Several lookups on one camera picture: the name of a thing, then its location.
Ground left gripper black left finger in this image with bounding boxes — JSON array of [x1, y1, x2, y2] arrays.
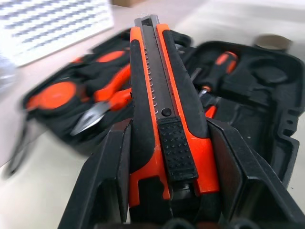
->
[[58, 118, 133, 229]]

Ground black plastic tool case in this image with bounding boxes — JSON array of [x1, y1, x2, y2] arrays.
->
[[21, 30, 301, 189]]

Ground orange black tape measure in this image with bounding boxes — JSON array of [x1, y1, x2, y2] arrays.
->
[[4, 80, 81, 178]]

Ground brown cardboard box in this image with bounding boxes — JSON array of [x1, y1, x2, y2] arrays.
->
[[111, 0, 143, 8]]

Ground white perforated plastic basket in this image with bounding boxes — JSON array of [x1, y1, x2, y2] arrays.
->
[[0, 0, 115, 68]]

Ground claw hammer black orange handle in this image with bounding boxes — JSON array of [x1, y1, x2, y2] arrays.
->
[[94, 49, 128, 64]]

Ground orange black utility knife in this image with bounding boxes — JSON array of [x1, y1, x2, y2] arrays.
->
[[128, 13, 220, 215]]

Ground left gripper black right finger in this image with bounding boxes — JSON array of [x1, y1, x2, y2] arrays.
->
[[206, 118, 305, 229]]

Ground orange handled pliers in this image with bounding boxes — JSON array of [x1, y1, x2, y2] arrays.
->
[[70, 63, 132, 137]]

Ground Phillips screwdriver orange black handle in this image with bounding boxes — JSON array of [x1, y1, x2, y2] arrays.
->
[[190, 51, 239, 93]]

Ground orange test pen screwdriver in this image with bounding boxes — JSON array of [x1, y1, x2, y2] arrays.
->
[[198, 87, 218, 119]]

